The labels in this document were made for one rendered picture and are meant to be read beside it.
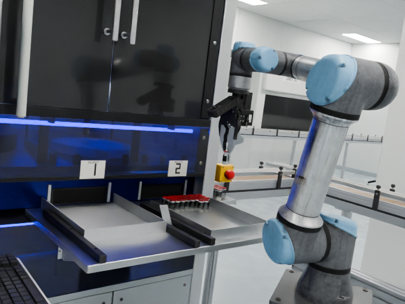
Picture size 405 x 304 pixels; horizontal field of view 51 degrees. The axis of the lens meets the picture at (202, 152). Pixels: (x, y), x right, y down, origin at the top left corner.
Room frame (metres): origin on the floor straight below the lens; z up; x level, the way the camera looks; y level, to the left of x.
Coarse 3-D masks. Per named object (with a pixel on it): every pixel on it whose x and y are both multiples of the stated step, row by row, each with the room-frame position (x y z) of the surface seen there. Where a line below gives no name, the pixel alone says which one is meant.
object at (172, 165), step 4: (172, 160) 1.55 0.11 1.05; (176, 160) 1.56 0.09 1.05; (180, 160) 1.58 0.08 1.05; (184, 160) 1.59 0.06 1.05; (172, 164) 1.55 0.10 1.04; (184, 164) 1.59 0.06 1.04; (172, 168) 1.55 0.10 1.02; (180, 168) 1.58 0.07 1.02; (184, 168) 1.59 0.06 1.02; (168, 172) 1.54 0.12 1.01; (172, 172) 1.56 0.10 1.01; (180, 172) 1.58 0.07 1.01; (184, 172) 1.59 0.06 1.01; (168, 176) 1.55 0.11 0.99
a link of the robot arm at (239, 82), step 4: (232, 76) 1.41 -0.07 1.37; (236, 76) 1.40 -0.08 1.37; (240, 76) 1.39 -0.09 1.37; (228, 80) 1.43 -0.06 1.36; (232, 80) 1.40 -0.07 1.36; (236, 80) 1.40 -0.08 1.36; (240, 80) 1.39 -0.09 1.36; (244, 80) 1.39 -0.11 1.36; (248, 80) 1.40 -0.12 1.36; (228, 84) 1.42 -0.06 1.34; (232, 84) 1.40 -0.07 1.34; (236, 84) 1.39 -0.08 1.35; (240, 84) 1.39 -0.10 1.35; (244, 84) 1.40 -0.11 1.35; (248, 84) 1.41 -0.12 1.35; (232, 88) 1.41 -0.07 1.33; (236, 88) 1.40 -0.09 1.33; (240, 88) 1.39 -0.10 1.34; (244, 88) 1.40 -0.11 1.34; (248, 88) 1.41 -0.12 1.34
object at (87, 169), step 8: (88, 160) 1.34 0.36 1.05; (96, 160) 1.36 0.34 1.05; (104, 160) 1.38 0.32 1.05; (80, 168) 1.33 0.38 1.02; (88, 168) 1.34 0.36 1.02; (96, 168) 1.36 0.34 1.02; (104, 168) 1.38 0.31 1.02; (80, 176) 1.33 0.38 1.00; (88, 176) 1.34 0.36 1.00; (96, 176) 1.36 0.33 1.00
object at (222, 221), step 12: (156, 204) 1.43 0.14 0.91; (216, 204) 1.58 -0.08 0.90; (180, 216) 1.32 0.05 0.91; (192, 216) 1.44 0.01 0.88; (204, 216) 1.46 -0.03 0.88; (216, 216) 1.48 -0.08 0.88; (228, 216) 1.50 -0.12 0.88; (240, 216) 1.47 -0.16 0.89; (252, 216) 1.43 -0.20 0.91; (204, 228) 1.22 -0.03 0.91; (216, 228) 1.33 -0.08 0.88; (228, 228) 1.24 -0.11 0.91; (240, 228) 1.28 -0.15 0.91; (252, 228) 1.31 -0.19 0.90; (216, 240) 1.22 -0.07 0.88
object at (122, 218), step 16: (48, 208) 1.28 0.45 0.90; (64, 208) 1.35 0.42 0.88; (80, 208) 1.37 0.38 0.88; (96, 208) 1.39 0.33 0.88; (112, 208) 1.41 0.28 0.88; (128, 208) 1.41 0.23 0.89; (80, 224) 1.21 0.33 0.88; (96, 224) 1.22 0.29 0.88; (112, 224) 1.24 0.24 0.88; (128, 224) 1.26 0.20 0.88; (144, 224) 1.19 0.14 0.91; (160, 224) 1.22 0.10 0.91; (96, 240) 1.09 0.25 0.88
